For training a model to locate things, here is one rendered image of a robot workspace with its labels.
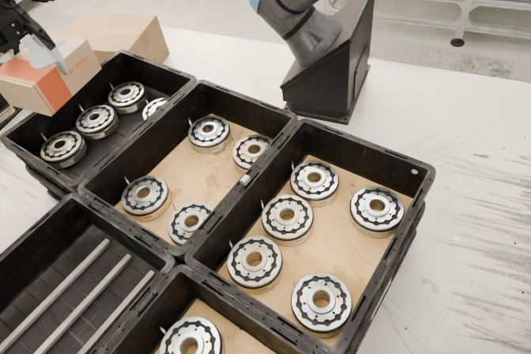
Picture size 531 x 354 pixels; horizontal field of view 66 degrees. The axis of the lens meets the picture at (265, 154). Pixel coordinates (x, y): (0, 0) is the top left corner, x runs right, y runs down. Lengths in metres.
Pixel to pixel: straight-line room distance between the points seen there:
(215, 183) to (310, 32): 0.45
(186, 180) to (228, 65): 0.62
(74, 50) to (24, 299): 0.50
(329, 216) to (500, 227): 0.41
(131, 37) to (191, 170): 0.61
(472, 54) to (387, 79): 1.44
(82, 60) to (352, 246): 0.66
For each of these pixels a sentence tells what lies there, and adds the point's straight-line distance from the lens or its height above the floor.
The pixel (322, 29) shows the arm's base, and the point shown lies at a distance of 1.09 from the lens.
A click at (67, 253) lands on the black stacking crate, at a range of 0.97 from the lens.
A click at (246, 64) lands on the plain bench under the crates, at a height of 0.70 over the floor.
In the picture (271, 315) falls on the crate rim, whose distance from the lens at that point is 0.66.
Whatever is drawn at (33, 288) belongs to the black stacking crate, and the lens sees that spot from 0.97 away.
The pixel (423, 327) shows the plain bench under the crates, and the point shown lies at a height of 0.70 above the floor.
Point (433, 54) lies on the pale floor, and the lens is 2.71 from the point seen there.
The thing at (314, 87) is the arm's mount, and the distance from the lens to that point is 1.15.
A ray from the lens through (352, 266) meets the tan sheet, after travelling 0.80.
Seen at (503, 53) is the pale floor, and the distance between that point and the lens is 2.82.
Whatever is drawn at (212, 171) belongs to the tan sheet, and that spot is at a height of 0.83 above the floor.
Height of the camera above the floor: 1.55
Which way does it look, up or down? 48 degrees down
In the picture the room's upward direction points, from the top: 10 degrees counter-clockwise
